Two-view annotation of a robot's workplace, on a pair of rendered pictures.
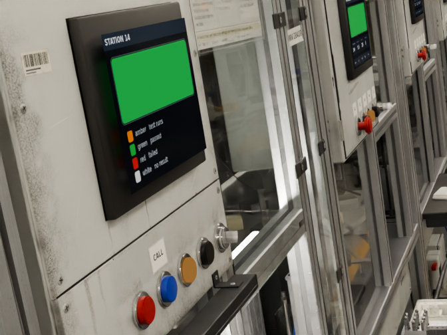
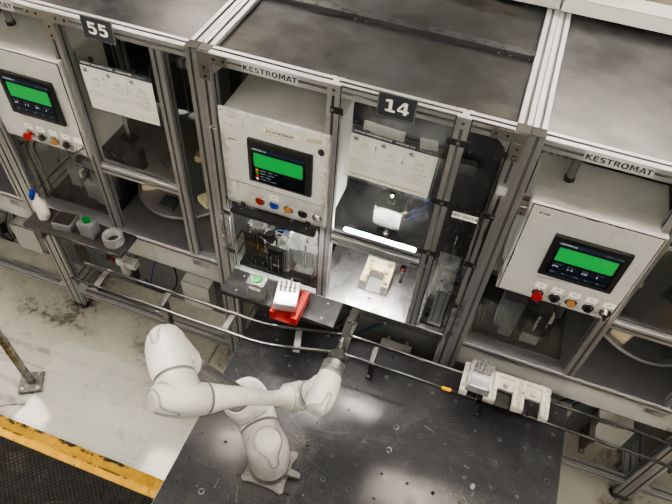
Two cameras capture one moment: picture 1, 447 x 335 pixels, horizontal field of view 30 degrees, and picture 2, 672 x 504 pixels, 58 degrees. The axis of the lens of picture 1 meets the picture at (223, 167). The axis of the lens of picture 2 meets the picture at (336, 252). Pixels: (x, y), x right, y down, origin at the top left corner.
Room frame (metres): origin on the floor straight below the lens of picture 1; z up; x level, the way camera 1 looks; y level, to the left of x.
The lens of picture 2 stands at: (0.98, -1.58, 3.13)
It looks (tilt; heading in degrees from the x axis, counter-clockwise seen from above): 50 degrees down; 84
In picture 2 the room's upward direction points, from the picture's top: 5 degrees clockwise
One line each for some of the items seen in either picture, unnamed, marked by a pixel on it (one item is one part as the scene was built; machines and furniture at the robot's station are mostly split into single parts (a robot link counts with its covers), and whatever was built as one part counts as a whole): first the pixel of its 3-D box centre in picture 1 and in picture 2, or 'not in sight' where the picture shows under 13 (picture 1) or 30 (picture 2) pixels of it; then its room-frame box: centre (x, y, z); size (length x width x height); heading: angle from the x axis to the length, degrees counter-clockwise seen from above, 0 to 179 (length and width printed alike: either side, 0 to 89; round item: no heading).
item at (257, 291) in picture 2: not in sight; (258, 286); (0.81, 0.03, 0.97); 0.08 x 0.08 x 0.12; 68
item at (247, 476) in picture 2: not in sight; (274, 466); (0.89, -0.68, 0.71); 0.22 x 0.18 x 0.06; 158
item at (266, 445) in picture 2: not in sight; (267, 448); (0.87, -0.66, 0.85); 0.18 x 0.16 x 0.22; 111
